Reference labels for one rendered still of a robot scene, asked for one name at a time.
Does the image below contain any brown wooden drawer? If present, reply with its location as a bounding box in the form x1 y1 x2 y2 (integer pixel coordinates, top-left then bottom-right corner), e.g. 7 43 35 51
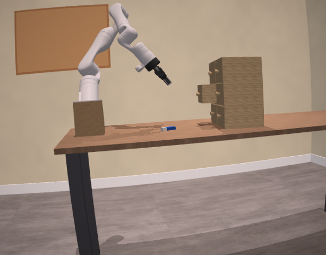
209 64 216 82
210 104 217 123
215 60 223 82
216 83 224 104
196 84 217 104
217 105 225 127

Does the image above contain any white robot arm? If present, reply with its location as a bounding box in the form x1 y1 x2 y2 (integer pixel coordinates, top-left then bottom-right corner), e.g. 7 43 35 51
78 3 155 101

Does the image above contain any small wooden chest of drawers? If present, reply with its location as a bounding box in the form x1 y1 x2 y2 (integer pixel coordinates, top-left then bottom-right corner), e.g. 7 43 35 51
209 57 264 129

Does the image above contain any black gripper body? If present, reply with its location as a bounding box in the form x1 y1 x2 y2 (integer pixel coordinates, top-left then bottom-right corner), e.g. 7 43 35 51
145 57 160 72

